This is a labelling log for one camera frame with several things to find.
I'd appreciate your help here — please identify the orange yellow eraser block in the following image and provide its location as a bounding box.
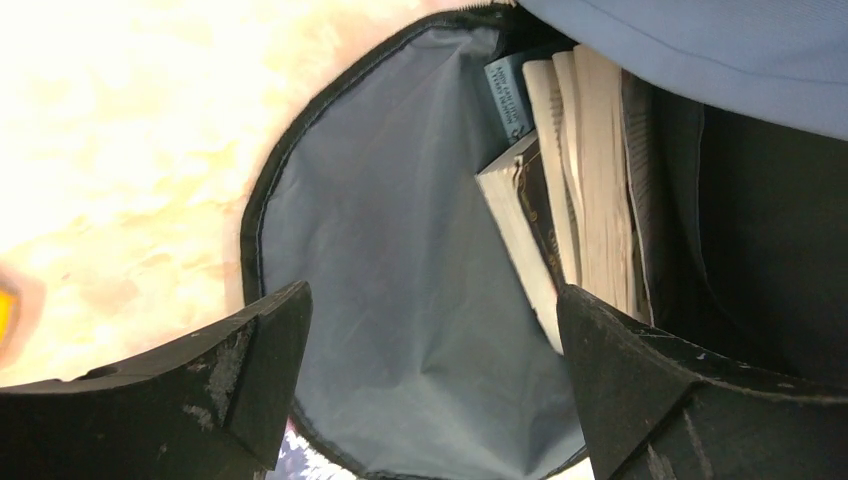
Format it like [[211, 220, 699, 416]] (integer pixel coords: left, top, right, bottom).
[[0, 283, 20, 348]]

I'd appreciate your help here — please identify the blue student backpack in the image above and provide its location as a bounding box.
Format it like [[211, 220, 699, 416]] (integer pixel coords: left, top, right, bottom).
[[241, 1, 847, 479]]

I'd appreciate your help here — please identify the floral notebook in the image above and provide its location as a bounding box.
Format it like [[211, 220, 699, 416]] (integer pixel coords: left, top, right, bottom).
[[265, 420, 358, 480]]

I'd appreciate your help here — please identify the Tale of Two Cities book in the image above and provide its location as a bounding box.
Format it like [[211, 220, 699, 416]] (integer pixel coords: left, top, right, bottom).
[[476, 44, 662, 350]]

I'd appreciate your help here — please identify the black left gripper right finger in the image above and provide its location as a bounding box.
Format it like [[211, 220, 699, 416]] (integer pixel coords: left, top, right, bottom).
[[557, 286, 847, 479]]

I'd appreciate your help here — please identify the colourful Treehouse book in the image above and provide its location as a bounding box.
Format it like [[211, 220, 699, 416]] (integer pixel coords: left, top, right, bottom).
[[484, 48, 550, 145]]

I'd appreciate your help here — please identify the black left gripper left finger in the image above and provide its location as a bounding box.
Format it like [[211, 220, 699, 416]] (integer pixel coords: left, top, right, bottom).
[[1, 281, 313, 479]]

